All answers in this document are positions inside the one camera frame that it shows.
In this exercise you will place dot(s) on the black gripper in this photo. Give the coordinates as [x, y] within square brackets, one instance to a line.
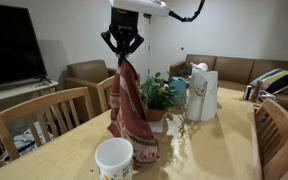
[124, 29]

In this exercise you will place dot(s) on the red patterned towel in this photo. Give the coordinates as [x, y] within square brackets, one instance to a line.
[128, 118]

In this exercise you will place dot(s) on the white plastic container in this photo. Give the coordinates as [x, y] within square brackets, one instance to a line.
[114, 159]

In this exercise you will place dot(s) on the brown armchair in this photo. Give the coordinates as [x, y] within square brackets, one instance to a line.
[89, 74]

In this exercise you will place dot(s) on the wooden chair by armchair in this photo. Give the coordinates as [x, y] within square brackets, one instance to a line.
[104, 88]

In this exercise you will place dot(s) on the potted green plant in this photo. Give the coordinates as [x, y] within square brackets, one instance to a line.
[160, 100]

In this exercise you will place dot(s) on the white paper under plant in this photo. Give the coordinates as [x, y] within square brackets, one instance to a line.
[156, 126]

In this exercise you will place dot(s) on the black flat-screen television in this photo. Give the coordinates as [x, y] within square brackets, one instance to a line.
[20, 55]

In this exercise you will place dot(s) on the brown sofa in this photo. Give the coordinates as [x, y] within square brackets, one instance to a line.
[233, 72]

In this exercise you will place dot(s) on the white tv stand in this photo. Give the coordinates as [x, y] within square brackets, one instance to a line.
[38, 86]

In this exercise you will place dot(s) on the striped cushion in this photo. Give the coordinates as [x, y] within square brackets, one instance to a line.
[274, 81]

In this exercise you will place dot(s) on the wooden chair near front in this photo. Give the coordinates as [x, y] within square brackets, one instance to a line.
[271, 121]

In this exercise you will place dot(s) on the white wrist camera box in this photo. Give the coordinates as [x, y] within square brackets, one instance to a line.
[150, 7]

